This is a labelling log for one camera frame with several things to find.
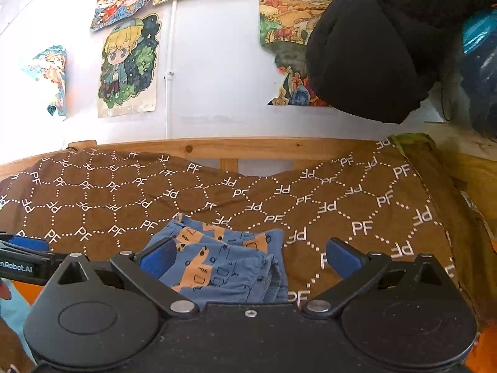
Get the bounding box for red-haired figure wall poster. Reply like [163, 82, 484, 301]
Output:
[90, 0, 157, 32]

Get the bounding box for wooden bed frame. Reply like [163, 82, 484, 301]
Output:
[0, 124, 497, 226]

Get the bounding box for olive green cloth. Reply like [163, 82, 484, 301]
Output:
[389, 132, 497, 321]

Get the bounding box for thin black cable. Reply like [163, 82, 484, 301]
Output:
[440, 81, 454, 122]

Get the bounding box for blue pants with orange print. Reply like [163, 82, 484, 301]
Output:
[142, 213, 290, 309]

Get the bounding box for blond cartoon figure wall poster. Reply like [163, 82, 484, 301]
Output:
[97, 12, 163, 119]

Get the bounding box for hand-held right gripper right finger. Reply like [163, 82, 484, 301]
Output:
[303, 237, 454, 317]

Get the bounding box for person in black clothing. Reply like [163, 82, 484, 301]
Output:
[305, 0, 497, 126]

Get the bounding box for teal plastic bag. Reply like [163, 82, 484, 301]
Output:
[461, 10, 497, 57]

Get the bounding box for colourful printed cloth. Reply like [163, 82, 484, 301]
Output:
[0, 278, 44, 362]

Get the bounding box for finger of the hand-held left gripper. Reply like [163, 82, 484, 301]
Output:
[0, 232, 71, 265]

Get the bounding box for small pale blue wall poster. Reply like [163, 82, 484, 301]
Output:
[20, 44, 68, 118]

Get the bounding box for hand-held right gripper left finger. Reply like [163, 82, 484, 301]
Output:
[46, 237, 199, 317]

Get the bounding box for landscape wall poster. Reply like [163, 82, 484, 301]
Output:
[259, 0, 340, 108]

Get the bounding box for white wall pipe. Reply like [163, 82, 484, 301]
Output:
[164, 0, 178, 140]

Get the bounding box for brown printed blanket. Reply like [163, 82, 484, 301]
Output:
[0, 140, 467, 373]

